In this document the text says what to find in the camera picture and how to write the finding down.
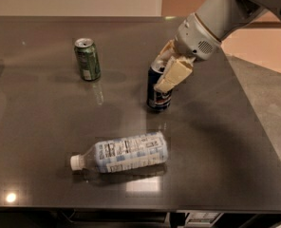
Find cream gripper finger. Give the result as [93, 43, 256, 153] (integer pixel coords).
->
[154, 56, 194, 93]
[159, 40, 176, 60]

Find blue pepsi can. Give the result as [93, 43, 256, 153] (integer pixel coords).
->
[146, 64, 172, 112]

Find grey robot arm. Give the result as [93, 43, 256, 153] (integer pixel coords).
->
[153, 0, 281, 93]

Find green soda can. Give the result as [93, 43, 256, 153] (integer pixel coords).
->
[74, 38, 101, 81]

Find blue label plastic bottle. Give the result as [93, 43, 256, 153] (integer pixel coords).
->
[70, 131, 168, 174]

